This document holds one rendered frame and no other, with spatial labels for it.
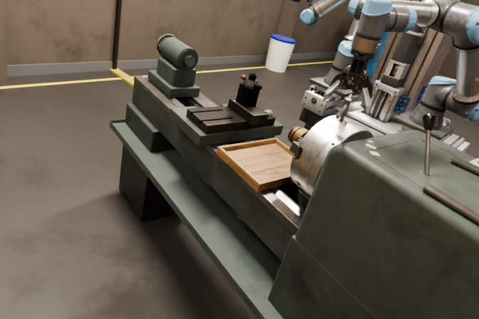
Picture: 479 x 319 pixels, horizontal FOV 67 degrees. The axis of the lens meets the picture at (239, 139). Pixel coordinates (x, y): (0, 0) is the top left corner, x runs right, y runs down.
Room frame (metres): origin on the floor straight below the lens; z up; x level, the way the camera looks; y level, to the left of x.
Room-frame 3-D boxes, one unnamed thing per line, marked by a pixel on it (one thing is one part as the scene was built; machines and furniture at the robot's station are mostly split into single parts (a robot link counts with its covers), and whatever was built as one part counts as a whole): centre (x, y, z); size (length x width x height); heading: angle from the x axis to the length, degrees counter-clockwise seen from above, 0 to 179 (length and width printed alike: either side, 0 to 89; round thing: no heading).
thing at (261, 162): (1.43, -0.15, 0.88); 0.36 x 0.30 x 0.04; 133
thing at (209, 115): (1.67, 0.06, 0.95); 0.43 x 0.18 x 0.04; 133
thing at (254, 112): (1.70, 0.00, 1.00); 0.20 x 0.10 x 0.05; 43
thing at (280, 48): (6.58, -0.31, 0.29); 0.47 x 0.47 x 0.57
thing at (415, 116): (1.69, -0.84, 1.21); 0.15 x 0.15 x 0.10
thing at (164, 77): (2.09, 0.48, 1.01); 0.30 x 0.20 x 0.29; 43
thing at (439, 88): (1.69, -0.85, 1.33); 0.13 x 0.12 x 0.14; 36
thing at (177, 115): (1.72, 0.08, 0.89); 0.53 x 0.30 x 0.06; 133
